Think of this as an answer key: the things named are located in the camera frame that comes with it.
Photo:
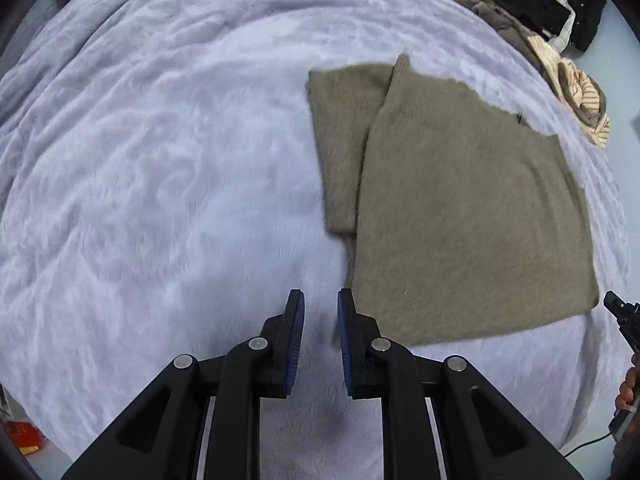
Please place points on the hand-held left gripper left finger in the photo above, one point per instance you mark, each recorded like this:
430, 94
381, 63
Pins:
292, 340

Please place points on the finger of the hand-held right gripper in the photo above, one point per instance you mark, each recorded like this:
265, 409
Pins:
622, 315

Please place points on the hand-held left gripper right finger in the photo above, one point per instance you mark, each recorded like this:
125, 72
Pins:
347, 340

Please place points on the olive brown knit sweater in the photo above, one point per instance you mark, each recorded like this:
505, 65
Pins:
450, 210

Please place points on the person's right hand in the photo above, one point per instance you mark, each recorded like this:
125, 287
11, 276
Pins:
629, 385

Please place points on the lavender fleece blanket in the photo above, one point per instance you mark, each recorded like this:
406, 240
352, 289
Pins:
165, 170

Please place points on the red box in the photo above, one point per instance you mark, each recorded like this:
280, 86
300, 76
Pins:
22, 435

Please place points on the black garment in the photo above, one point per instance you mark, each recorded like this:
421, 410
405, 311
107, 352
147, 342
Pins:
565, 2

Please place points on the grey quilted sofa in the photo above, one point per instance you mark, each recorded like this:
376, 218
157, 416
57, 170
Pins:
37, 17

